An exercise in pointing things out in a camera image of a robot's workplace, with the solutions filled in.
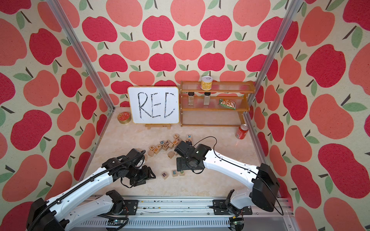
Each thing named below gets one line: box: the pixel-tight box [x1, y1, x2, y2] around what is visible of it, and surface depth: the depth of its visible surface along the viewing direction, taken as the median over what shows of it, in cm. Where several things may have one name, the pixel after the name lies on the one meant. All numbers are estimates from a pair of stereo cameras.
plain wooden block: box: [167, 151, 175, 159], surface depth 96 cm
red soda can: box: [235, 123, 250, 141], surface depth 98 cm
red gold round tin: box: [117, 111, 132, 125], surface depth 113 cm
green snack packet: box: [217, 98, 237, 111], surface depth 98 cm
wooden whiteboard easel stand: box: [145, 124, 172, 130], surface depth 106 cm
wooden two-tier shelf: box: [179, 80, 256, 128], surface depth 107 cm
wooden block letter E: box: [171, 169, 178, 178], surface depth 86 cm
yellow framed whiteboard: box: [127, 86, 180, 125], surface depth 100 cm
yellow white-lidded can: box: [200, 75, 213, 91], surface depth 92 cm
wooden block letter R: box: [161, 171, 170, 180], surface depth 85 cm
